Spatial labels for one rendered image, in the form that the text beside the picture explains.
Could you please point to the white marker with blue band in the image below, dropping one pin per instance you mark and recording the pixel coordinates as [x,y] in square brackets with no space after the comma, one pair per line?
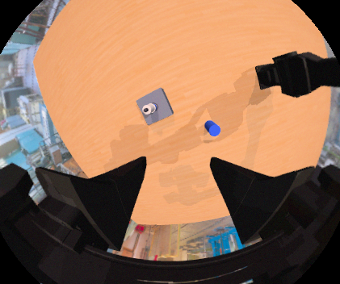
[150,108]

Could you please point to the blue marker cap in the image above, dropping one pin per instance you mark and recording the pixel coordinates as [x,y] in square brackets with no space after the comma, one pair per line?
[212,128]

